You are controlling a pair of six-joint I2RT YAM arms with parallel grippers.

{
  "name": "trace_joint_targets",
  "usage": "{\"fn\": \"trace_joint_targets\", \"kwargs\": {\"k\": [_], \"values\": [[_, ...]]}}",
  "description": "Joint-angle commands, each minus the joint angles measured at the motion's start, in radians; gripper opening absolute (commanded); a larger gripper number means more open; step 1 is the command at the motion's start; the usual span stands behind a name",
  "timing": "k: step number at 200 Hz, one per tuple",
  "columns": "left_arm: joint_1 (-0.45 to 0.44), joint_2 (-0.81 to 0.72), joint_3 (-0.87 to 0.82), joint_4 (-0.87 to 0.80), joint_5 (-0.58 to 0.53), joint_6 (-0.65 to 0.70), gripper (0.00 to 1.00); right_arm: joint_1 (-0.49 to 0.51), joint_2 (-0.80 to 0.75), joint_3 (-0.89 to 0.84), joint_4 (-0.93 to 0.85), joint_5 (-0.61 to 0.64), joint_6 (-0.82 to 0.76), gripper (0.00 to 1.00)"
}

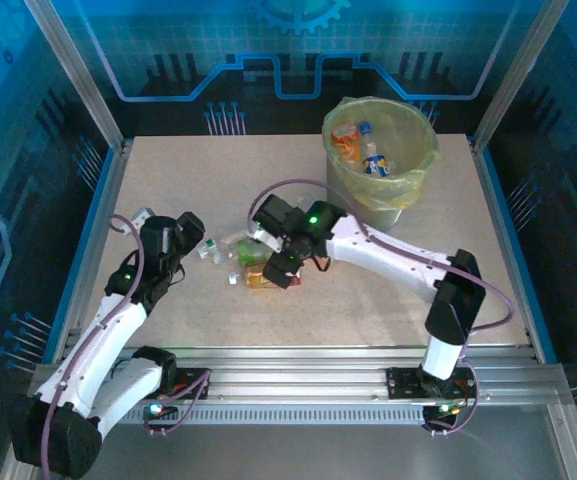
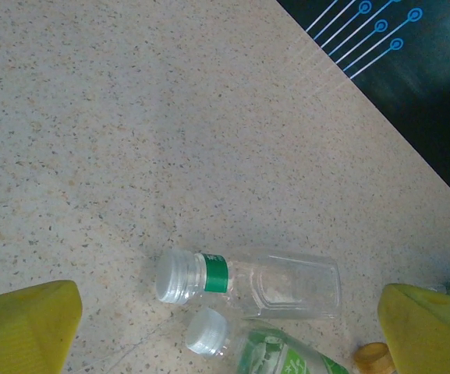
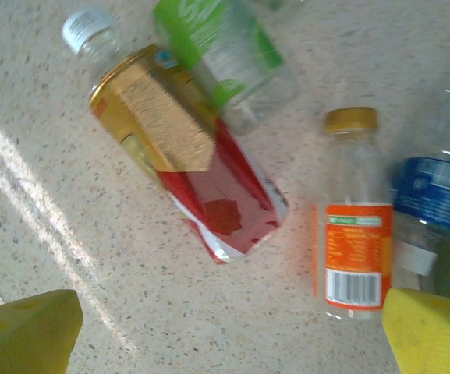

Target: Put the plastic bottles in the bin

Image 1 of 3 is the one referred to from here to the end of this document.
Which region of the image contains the green plastic bottle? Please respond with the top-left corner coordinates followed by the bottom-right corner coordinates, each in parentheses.
top-left (236, 238), bottom-right (275, 267)

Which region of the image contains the red yellow label bottle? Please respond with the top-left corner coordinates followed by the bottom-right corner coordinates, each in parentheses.
top-left (226, 262), bottom-right (303, 292)

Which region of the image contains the orange snack bag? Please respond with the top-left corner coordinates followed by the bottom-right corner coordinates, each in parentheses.
top-left (330, 122), bottom-right (364, 166)

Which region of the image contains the Pepsi bottle blue cap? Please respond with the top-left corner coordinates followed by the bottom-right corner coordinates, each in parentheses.
top-left (357, 119), bottom-right (394, 180)

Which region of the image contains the arm base status light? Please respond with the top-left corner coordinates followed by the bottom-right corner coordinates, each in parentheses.
top-left (425, 402), bottom-right (462, 421)
top-left (145, 399), bottom-right (179, 421)

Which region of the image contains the grey metal bin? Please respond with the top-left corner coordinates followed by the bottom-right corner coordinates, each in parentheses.
top-left (321, 96), bottom-right (442, 232)

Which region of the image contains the yellow plastic bin liner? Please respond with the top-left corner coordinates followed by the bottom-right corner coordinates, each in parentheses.
top-left (320, 96), bottom-right (442, 212)

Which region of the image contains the clear jar white green cap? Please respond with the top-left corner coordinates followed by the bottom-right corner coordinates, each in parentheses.
top-left (196, 222), bottom-right (254, 264)

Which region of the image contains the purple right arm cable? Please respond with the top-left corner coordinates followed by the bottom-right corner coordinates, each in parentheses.
top-left (247, 178), bottom-right (515, 361)

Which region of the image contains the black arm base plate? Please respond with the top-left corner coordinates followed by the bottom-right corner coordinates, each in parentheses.
top-left (384, 363), bottom-right (478, 402)
top-left (165, 366), bottom-right (213, 401)

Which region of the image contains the aluminium front rail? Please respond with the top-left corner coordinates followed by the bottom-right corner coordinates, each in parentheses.
top-left (32, 343), bottom-right (569, 409)

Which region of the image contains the aluminium frame post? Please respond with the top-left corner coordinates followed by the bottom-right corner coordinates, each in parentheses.
top-left (22, 0), bottom-right (132, 154)
top-left (470, 0), bottom-right (572, 151)

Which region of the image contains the perforated metal cable tray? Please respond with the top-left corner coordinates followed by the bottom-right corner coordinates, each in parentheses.
top-left (80, 403), bottom-right (432, 427)

